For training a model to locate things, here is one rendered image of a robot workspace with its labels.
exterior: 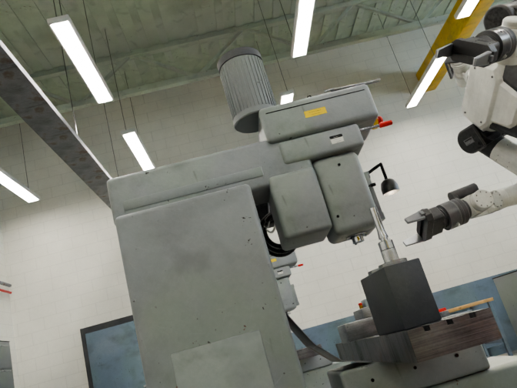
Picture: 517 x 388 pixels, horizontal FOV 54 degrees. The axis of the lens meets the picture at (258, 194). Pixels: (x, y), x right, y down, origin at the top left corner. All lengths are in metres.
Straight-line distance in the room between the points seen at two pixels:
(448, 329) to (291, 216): 0.76
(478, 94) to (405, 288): 0.70
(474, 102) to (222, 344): 1.16
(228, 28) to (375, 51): 3.06
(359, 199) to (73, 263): 7.53
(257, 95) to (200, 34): 6.79
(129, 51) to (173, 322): 7.46
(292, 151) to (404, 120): 7.89
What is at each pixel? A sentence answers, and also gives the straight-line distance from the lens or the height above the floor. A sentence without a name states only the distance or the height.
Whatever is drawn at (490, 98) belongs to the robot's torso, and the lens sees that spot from 1.82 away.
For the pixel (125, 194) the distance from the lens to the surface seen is 2.00.
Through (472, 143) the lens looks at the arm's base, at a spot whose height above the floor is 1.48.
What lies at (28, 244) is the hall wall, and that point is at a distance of 9.49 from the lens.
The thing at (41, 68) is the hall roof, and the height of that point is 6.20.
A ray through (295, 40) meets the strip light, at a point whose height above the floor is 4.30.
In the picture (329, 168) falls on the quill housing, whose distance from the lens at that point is 2.00.
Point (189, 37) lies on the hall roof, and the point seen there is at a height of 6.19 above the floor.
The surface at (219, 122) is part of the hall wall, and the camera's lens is 9.44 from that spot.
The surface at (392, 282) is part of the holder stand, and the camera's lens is 1.55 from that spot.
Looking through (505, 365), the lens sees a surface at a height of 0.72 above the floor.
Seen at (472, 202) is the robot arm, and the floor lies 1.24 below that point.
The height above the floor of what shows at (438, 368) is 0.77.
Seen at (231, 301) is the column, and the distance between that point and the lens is 1.73.
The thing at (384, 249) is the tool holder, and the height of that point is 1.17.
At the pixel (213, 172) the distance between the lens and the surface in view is 1.97.
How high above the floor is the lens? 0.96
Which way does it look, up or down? 17 degrees up
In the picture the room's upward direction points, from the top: 16 degrees counter-clockwise
